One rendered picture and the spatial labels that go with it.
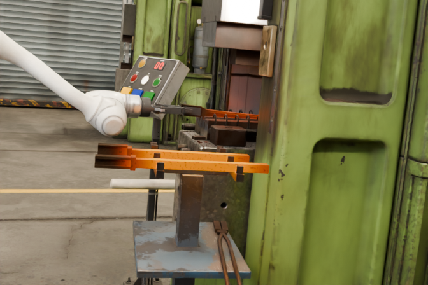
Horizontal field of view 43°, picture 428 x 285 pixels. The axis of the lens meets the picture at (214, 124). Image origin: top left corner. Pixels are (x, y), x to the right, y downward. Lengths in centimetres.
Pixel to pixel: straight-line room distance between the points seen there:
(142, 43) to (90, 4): 323
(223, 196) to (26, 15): 821
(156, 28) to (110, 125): 518
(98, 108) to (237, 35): 60
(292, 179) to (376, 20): 60
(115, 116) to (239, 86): 71
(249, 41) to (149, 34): 492
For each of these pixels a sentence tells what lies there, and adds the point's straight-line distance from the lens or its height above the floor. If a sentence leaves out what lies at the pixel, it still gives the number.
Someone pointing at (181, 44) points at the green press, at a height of 130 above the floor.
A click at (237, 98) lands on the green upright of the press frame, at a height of 106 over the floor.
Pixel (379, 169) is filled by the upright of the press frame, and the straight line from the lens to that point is 194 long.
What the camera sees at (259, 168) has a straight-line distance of 145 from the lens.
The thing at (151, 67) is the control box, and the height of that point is 115.
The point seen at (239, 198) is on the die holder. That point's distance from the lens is 200.
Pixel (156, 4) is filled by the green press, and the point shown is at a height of 177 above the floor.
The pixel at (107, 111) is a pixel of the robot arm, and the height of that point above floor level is 103.
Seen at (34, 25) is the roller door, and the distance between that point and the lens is 991.
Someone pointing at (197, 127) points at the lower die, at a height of 94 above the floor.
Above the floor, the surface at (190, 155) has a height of 96.
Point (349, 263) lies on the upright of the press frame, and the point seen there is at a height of 55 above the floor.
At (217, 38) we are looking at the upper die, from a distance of 204.
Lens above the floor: 126
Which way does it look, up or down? 8 degrees down
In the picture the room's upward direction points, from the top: 5 degrees clockwise
